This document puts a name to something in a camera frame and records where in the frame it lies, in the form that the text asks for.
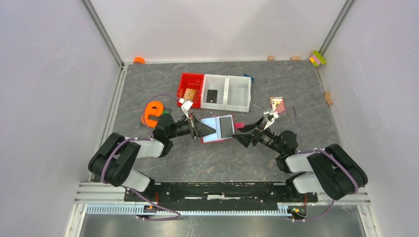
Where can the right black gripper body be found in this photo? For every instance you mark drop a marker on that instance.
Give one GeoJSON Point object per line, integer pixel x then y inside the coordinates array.
{"type": "Point", "coordinates": [266, 137]}

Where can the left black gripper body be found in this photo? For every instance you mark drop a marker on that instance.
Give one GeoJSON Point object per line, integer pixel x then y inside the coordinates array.
{"type": "Point", "coordinates": [182, 128]}

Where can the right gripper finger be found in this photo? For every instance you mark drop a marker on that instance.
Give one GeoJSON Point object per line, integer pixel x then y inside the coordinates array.
{"type": "Point", "coordinates": [252, 126]}
{"type": "Point", "coordinates": [244, 138]}

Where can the red card holder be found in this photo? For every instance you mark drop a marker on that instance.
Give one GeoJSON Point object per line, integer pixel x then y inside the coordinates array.
{"type": "Point", "coordinates": [214, 123]}

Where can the gold striped credit card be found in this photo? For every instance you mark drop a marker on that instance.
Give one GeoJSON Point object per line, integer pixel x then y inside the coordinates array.
{"type": "Point", "coordinates": [189, 94]}

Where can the black credit card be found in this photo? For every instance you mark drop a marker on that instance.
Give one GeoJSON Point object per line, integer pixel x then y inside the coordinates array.
{"type": "Point", "coordinates": [212, 96]}
{"type": "Point", "coordinates": [226, 127]}

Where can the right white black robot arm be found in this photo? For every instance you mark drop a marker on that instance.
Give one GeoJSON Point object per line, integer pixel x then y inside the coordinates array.
{"type": "Point", "coordinates": [330, 170]}

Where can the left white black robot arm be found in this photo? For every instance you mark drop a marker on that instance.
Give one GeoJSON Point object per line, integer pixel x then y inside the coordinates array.
{"type": "Point", "coordinates": [114, 160]}

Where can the orange letter e toy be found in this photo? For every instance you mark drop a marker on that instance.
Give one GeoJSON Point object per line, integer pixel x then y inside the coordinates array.
{"type": "Point", "coordinates": [150, 116]}

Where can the white two-compartment bin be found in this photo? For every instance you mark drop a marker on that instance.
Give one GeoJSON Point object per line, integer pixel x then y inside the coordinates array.
{"type": "Point", "coordinates": [234, 93]}

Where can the red plastic bin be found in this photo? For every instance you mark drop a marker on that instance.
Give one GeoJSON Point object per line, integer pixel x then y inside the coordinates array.
{"type": "Point", "coordinates": [191, 81]}

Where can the blue object behind bin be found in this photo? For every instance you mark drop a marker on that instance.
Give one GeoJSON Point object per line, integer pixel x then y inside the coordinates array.
{"type": "Point", "coordinates": [246, 75]}

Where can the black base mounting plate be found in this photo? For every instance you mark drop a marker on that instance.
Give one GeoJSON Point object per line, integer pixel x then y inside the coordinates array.
{"type": "Point", "coordinates": [169, 192]}

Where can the wooden arch block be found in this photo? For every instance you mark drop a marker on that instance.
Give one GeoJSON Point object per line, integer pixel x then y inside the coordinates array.
{"type": "Point", "coordinates": [328, 99]}

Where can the orange tape roll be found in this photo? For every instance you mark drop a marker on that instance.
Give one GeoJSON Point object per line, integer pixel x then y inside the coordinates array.
{"type": "Point", "coordinates": [139, 60]}

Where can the colourful stacked toy bricks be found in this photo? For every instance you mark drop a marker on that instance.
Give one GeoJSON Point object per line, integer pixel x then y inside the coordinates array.
{"type": "Point", "coordinates": [317, 59]}

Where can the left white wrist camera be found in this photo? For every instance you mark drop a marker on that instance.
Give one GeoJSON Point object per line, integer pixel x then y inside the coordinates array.
{"type": "Point", "coordinates": [185, 106]}

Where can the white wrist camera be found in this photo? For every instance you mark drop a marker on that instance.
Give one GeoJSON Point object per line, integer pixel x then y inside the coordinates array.
{"type": "Point", "coordinates": [269, 119]}
{"type": "Point", "coordinates": [185, 106]}

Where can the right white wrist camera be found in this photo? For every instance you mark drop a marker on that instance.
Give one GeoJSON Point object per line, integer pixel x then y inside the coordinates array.
{"type": "Point", "coordinates": [269, 119]}

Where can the aluminium frame rail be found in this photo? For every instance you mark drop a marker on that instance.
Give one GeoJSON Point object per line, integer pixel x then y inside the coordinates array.
{"type": "Point", "coordinates": [95, 198]}

